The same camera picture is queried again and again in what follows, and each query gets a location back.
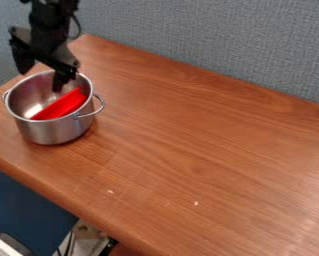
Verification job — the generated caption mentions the red plastic block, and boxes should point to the red plastic block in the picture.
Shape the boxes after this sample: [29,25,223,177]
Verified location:
[31,88,87,120]

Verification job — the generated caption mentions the stainless steel pot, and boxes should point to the stainless steel pot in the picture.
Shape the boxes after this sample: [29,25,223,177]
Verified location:
[2,70,105,145]

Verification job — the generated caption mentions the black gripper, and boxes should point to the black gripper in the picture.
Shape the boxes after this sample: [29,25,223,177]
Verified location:
[8,26,80,92]

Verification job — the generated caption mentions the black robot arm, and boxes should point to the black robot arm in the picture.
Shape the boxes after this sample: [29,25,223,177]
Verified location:
[8,0,81,92]

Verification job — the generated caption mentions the metal table leg bracket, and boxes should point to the metal table leg bracket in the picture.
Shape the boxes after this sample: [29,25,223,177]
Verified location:
[52,219,117,256]

